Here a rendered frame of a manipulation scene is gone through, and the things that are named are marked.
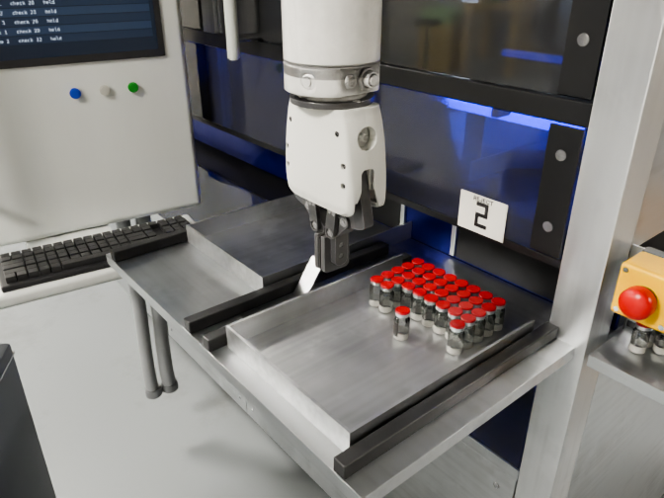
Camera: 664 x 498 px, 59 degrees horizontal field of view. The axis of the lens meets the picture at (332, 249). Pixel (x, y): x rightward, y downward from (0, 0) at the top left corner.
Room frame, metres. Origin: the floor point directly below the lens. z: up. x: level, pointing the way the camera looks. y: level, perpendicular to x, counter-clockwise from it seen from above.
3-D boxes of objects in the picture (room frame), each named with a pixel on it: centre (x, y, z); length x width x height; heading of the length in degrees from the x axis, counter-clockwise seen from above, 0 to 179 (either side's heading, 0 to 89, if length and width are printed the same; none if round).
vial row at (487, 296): (0.77, -0.19, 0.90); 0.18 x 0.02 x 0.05; 39
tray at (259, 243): (1.01, 0.06, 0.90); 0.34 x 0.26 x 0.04; 130
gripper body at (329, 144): (0.53, 0.00, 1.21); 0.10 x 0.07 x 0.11; 39
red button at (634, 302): (0.60, -0.37, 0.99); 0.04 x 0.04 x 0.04; 40
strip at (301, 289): (0.78, 0.08, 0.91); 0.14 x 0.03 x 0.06; 129
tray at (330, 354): (0.67, -0.07, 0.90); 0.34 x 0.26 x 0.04; 129
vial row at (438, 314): (0.73, -0.14, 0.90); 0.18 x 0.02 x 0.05; 39
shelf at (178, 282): (0.83, 0.01, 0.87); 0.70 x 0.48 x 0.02; 40
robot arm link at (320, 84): (0.53, 0.00, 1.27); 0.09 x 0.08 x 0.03; 39
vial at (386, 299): (0.76, -0.08, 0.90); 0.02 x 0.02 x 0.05
